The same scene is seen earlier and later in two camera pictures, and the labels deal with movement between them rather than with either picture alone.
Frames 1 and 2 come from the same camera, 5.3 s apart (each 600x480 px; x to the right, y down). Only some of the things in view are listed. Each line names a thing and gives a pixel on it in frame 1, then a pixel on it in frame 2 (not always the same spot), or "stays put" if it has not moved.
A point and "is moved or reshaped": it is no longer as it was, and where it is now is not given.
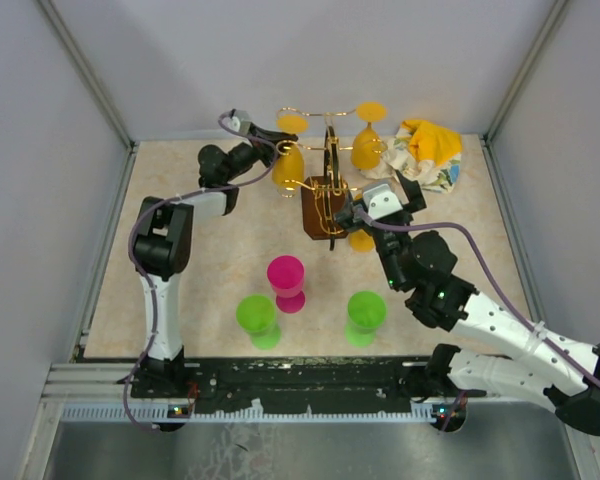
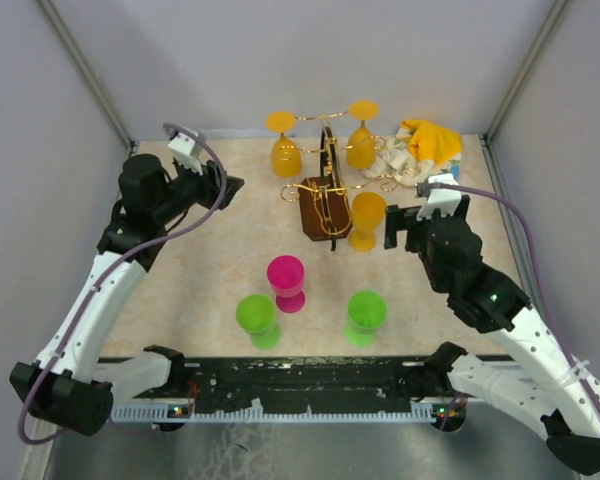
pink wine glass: x=286 y=274 stays put
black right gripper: x=414 y=196 to x=404 y=219
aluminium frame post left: x=88 y=69 stays put
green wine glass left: x=256 y=315 stays put
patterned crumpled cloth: x=431 y=154 stays put
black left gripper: x=275 y=137 to x=211 y=181
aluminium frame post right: x=555 y=16 stays put
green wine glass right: x=366 y=312 stays put
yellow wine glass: x=366 y=150 is moved or reshaped
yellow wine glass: x=288 y=170 is moved or reshaped
